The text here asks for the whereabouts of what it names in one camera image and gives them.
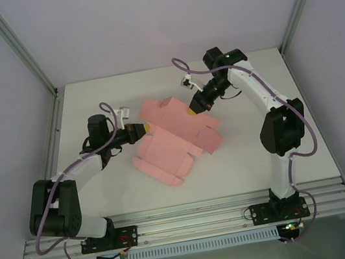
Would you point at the aluminium side rail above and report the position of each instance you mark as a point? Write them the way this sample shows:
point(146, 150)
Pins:
point(55, 128)

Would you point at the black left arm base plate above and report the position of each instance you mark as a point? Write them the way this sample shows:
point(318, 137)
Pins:
point(130, 233)

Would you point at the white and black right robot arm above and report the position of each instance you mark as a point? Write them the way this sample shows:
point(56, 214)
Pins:
point(250, 81)

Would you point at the pink paper box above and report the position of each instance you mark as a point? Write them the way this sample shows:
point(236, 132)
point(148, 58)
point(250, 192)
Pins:
point(168, 143)

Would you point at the aluminium frame post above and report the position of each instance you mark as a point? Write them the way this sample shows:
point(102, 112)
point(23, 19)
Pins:
point(15, 46)
point(303, 0)

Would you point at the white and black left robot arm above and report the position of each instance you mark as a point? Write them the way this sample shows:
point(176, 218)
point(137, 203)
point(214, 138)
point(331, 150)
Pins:
point(83, 166)

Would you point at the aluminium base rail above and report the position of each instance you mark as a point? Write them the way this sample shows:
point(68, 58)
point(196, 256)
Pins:
point(190, 218)

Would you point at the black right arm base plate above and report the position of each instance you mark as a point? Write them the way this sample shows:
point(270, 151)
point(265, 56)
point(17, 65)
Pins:
point(259, 212)

